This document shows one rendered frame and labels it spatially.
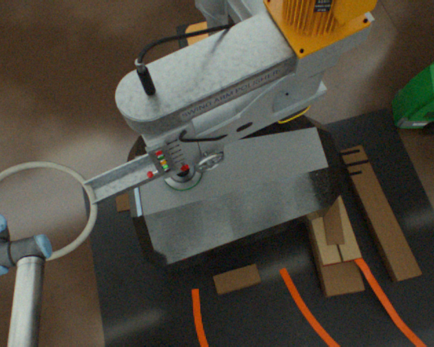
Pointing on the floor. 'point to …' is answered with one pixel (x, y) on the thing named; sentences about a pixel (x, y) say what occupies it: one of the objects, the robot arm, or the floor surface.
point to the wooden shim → (122, 202)
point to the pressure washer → (424, 100)
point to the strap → (311, 312)
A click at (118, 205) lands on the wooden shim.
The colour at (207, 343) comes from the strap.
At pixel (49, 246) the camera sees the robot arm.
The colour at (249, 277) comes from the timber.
